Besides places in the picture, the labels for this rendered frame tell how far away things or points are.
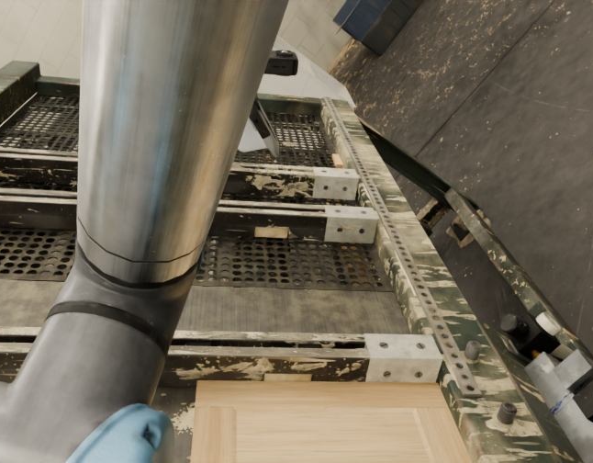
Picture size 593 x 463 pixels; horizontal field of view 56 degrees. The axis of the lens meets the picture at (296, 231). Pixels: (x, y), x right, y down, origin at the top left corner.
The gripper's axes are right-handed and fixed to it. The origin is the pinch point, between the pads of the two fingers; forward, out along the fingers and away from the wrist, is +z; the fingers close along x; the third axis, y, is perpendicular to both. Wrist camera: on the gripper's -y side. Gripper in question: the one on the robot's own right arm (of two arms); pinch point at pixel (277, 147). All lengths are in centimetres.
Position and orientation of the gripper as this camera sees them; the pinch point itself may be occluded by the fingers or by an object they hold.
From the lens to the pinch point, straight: 91.7
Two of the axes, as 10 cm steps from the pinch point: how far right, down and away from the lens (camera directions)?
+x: 0.8, 5.2, -8.5
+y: -9.0, 4.1, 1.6
